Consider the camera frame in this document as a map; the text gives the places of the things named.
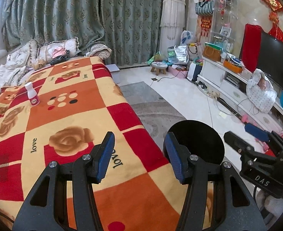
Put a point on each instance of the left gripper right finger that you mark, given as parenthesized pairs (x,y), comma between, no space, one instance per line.
(190,170)

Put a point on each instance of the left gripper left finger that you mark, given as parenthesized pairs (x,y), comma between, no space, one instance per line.
(90,169)

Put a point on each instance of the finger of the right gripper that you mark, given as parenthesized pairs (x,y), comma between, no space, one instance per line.
(270,138)
(243,148)

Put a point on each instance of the black round trash bin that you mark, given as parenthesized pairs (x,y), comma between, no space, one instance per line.
(200,139)

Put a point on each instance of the swaddled baby doll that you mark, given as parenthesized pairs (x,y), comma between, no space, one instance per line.
(260,91)

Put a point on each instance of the patterned fleece blanket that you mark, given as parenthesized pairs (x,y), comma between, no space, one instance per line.
(78,104)

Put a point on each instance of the white tv cabinet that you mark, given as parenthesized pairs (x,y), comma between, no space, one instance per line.
(231,88)

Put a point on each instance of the grey patterned rug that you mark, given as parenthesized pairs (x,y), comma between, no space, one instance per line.
(155,113)

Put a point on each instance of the black flat television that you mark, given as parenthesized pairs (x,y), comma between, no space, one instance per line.
(270,58)

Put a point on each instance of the red cloth cover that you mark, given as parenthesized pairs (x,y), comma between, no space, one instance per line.
(251,46)

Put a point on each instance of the white pink pill bottle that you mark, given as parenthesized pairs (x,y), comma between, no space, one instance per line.
(32,94)

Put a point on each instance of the brown paper gift bag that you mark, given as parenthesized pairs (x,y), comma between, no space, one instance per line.
(212,52)

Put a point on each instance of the silver foil bag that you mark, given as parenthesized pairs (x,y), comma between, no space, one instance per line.
(181,55)

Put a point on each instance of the small wooden stool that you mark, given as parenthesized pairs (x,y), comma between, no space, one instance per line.
(158,67)

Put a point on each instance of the floral pillow with clothes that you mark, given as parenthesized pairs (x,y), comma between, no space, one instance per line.
(58,48)

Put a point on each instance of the white quilted bedding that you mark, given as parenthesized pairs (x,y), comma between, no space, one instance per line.
(18,63)

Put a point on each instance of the white lace covered appliance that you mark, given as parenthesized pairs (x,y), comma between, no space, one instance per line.
(172,24)

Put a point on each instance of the striped tote bag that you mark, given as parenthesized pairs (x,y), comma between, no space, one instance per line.
(204,8)

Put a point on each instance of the green patterned curtain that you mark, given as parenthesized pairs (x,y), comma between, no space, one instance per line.
(130,28)

